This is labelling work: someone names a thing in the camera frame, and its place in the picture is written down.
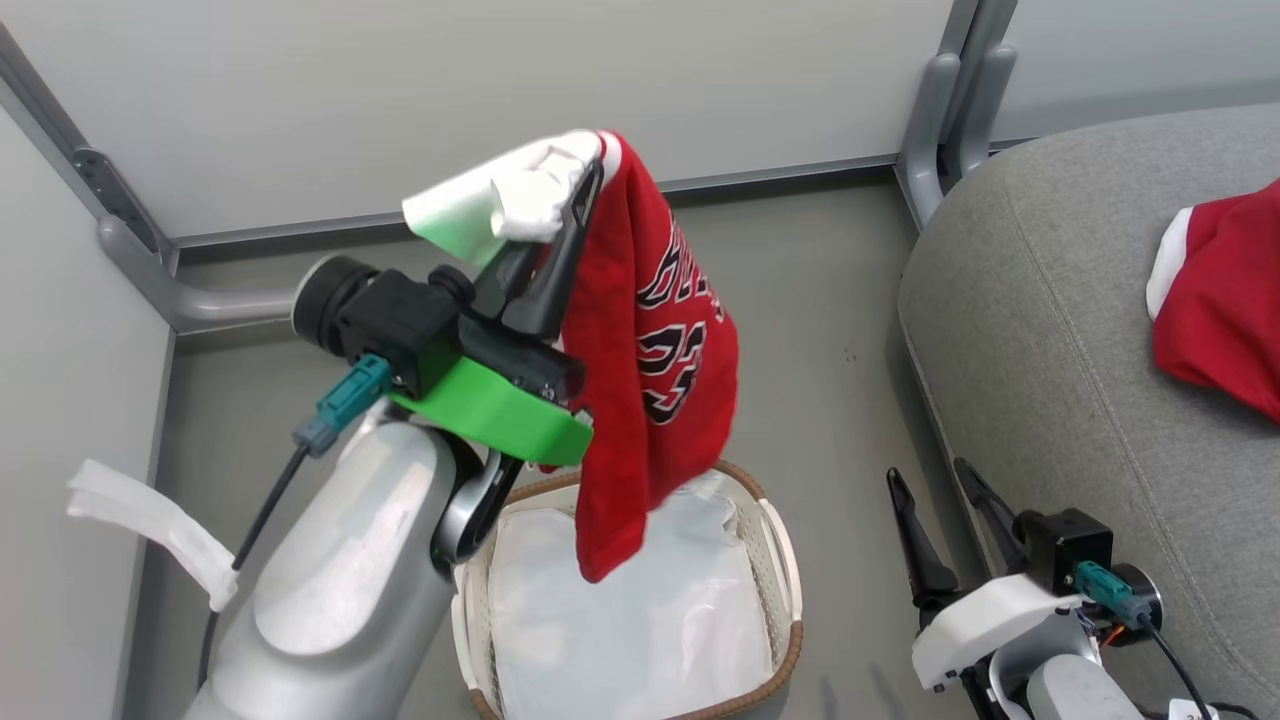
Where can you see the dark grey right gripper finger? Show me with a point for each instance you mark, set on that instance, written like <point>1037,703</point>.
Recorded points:
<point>995,525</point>
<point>925,560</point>

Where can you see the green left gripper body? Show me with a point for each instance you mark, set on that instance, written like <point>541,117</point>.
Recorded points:
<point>500,415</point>

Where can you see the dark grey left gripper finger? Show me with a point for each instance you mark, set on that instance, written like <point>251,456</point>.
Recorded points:
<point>505,285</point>
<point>555,280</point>

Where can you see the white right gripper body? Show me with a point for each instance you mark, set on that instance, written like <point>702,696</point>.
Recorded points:
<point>985,620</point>

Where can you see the red jersey with black number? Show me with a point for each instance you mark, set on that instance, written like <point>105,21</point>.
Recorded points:
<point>620,300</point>

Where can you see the red garment with white trim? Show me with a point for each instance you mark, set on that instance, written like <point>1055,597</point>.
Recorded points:
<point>1225,310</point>

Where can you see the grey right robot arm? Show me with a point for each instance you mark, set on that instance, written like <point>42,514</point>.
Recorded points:
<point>1070,695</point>

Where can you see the grey fabric sofa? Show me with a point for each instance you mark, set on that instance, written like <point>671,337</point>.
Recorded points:
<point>1050,330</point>

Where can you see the white wicker-rimmed laundry basket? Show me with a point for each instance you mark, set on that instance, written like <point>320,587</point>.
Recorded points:
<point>785,600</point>

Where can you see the grey partition foot with caster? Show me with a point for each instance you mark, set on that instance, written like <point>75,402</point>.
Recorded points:
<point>220,303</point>

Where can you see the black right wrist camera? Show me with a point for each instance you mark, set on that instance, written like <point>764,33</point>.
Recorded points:
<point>1065,545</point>

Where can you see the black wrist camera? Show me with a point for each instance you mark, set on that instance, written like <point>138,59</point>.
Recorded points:
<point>1065,545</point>
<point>395,320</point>

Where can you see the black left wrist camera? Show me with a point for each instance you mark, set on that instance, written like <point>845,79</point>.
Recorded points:
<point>395,320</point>

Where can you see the grey partition bottom rail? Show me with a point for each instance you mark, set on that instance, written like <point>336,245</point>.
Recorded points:
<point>790,172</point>

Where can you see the grey partition post with bracket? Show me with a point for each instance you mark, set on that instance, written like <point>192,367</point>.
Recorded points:
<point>60,130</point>

